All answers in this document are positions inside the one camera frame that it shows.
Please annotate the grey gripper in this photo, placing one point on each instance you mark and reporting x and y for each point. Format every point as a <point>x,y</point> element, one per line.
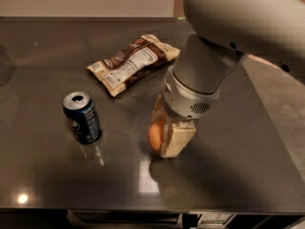
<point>186,104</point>

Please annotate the orange fruit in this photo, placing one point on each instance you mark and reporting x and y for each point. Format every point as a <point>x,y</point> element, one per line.
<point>155,136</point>

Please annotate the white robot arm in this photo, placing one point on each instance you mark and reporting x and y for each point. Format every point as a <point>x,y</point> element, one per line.
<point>224,33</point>

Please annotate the blue pepsi can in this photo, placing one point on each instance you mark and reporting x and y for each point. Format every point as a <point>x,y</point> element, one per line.
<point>79,109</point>

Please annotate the brown white snack bag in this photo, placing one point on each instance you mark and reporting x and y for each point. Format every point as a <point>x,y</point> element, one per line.
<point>140,58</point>

